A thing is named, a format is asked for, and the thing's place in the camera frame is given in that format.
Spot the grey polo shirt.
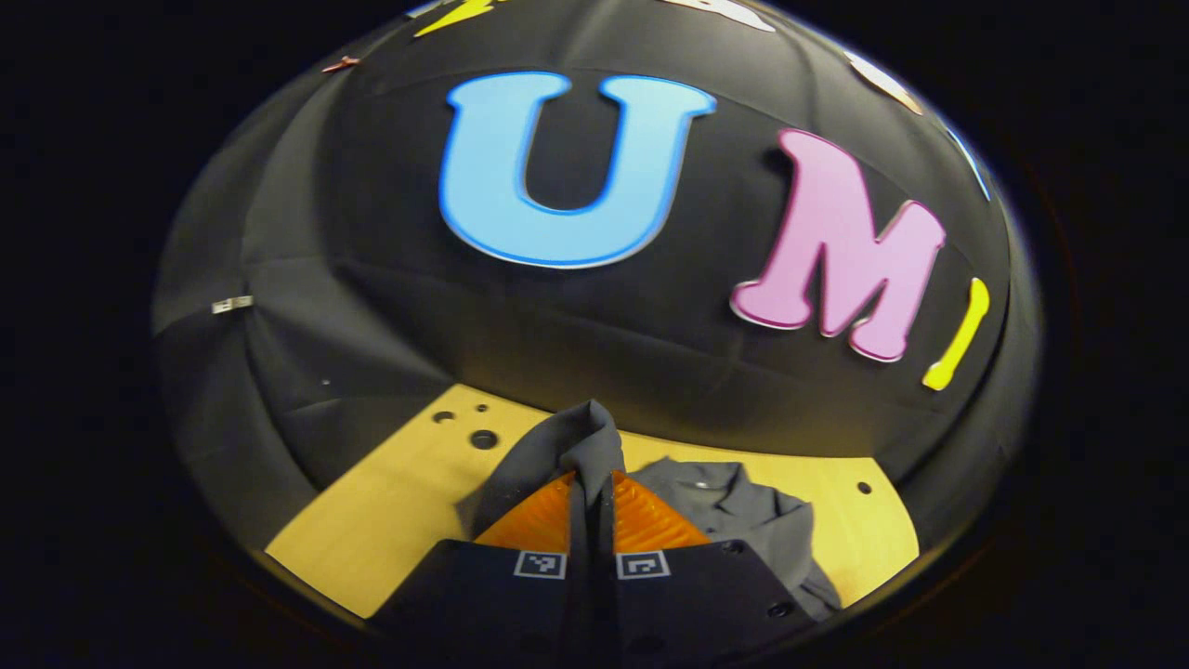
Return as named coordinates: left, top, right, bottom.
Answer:
left=455, top=400, right=842, bottom=622

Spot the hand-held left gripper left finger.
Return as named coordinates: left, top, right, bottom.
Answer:
left=372, top=469, right=594, bottom=651

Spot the black backdrop cloth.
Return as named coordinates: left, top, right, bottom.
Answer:
left=151, top=0, right=1041, bottom=549

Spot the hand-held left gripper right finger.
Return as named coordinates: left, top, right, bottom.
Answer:
left=594, top=469, right=818, bottom=651

